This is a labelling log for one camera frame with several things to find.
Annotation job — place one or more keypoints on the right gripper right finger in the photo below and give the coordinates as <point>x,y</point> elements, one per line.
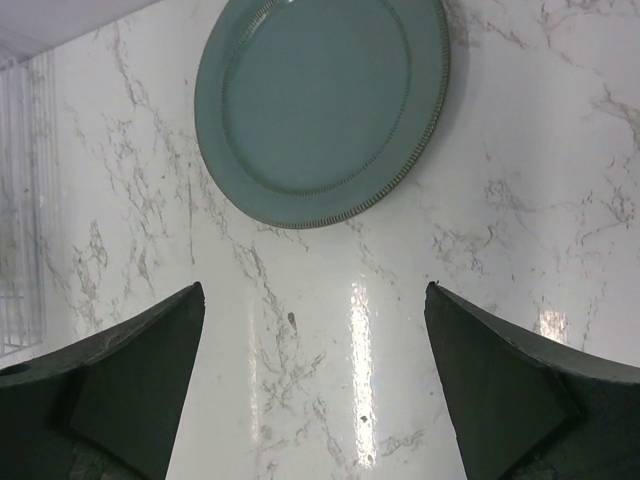
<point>526,407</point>

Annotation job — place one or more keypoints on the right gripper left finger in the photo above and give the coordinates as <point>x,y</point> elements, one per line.
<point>108,406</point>

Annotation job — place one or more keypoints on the pale green ceramic plate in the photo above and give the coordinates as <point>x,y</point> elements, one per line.
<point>308,113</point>

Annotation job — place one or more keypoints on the white wire dish rack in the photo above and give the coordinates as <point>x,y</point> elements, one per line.
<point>28,198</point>

